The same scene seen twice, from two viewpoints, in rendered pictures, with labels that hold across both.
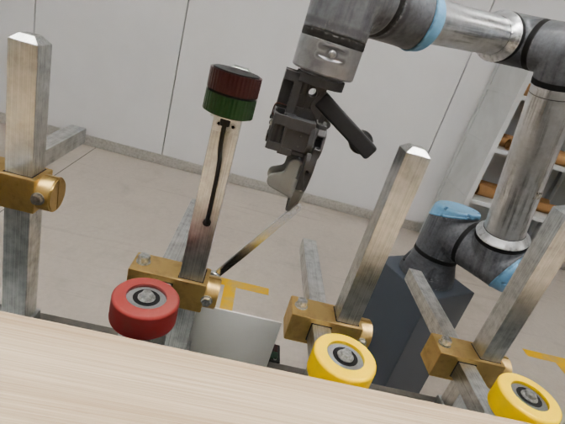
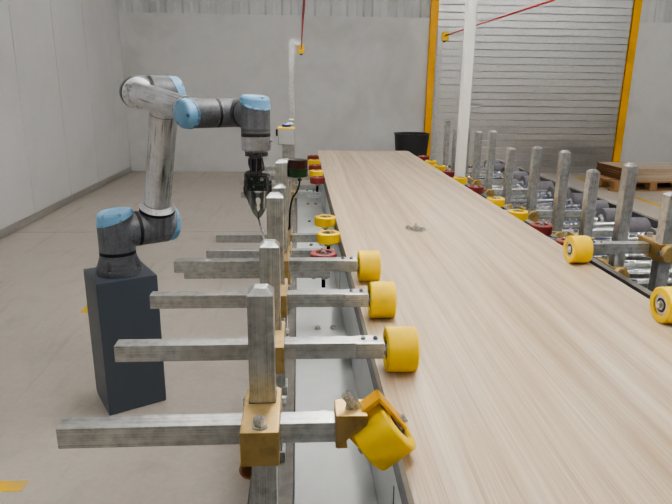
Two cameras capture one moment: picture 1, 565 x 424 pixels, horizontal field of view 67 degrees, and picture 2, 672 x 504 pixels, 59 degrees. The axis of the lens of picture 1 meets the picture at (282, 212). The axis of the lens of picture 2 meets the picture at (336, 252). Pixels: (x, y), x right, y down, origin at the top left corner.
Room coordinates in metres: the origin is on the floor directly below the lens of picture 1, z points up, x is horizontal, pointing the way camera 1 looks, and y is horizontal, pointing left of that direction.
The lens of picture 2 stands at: (0.28, 1.83, 1.39)
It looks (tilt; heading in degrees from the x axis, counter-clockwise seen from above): 16 degrees down; 274
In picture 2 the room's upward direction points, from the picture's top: 1 degrees clockwise
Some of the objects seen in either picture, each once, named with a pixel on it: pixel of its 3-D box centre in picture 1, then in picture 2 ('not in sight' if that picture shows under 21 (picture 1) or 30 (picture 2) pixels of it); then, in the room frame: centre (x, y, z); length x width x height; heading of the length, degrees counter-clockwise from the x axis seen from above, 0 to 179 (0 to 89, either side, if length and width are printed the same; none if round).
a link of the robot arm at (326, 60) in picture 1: (326, 60); (257, 144); (0.64, 0.00, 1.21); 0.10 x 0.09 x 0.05; 7
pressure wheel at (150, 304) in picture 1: (140, 330); (323, 269); (0.42, 0.13, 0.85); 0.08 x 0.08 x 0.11
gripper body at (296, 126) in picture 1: (303, 115); (256, 171); (0.64, 0.01, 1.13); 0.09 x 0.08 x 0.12; 97
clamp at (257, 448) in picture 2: not in sight; (262, 420); (0.42, 1.12, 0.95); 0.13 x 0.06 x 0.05; 97
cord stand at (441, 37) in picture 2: not in sight; (438, 104); (-0.20, -2.83, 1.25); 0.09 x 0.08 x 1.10; 97
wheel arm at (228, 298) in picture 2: not in sight; (268, 297); (0.49, 0.64, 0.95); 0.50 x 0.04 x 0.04; 7
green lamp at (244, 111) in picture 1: (229, 103); (297, 172); (0.50, 0.10, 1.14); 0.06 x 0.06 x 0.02
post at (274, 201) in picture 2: not in sight; (276, 298); (0.48, 0.60, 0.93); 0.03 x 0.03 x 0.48; 7
